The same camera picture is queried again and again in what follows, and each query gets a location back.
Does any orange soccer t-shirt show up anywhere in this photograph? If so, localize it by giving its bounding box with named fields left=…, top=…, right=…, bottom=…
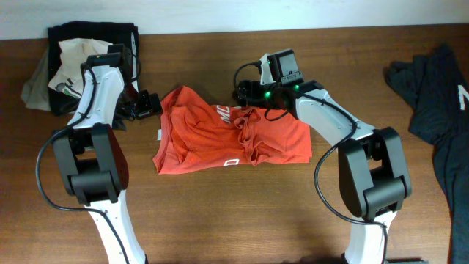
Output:
left=152, top=86, right=312, bottom=175

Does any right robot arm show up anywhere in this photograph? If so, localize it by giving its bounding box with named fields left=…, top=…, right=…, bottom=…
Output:
left=233, top=49, right=412, bottom=263

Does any black t-shirt at right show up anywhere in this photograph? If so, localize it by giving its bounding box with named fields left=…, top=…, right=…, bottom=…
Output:
left=384, top=44, right=468, bottom=263

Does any grey folded garment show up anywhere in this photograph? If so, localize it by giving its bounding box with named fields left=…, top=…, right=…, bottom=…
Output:
left=21, top=49, right=51, bottom=111

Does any black folded garment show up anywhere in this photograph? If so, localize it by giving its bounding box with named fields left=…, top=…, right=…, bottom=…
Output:
left=48, top=21, right=139, bottom=116

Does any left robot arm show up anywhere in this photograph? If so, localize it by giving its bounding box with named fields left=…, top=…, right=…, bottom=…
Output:
left=46, top=44, right=163, bottom=263

